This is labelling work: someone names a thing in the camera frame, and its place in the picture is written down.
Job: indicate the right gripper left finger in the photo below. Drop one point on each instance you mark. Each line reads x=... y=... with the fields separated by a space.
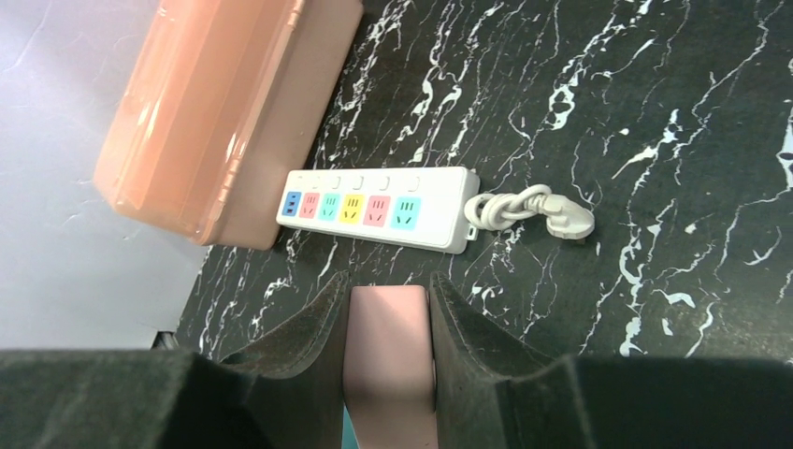
x=281 y=391

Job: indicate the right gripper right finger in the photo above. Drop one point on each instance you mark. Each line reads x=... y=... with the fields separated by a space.
x=494 y=391

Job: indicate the pink power strip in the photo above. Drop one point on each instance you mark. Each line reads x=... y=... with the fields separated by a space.
x=388 y=374

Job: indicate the white power strip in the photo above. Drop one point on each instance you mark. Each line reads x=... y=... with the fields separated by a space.
x=439 y=209

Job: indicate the pink plastic storage box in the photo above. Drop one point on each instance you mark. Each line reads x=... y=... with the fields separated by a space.
x=225 y=100

